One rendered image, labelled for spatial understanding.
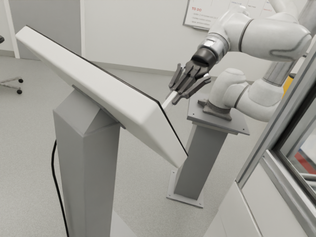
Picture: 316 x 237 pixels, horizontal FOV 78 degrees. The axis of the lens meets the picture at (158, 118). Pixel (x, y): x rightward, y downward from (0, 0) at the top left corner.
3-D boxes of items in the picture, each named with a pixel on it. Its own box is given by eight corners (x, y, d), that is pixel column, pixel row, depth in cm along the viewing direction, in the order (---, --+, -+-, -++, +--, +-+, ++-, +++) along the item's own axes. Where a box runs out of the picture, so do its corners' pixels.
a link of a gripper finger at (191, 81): (198, 73, 65) (202, 74, 65) (179, 98, 63) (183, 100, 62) (197, 65, 62) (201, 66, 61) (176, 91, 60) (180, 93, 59)
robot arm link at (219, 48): (228, 36, 60) (217, 50, 59) (228, 58, 68) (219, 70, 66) (203, 29, 65) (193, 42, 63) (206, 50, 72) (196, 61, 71)
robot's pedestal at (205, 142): (170, 170, 182) (193, 98, 142) (202, 179, 180) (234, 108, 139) (165, 198, 156) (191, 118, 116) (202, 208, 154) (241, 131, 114)
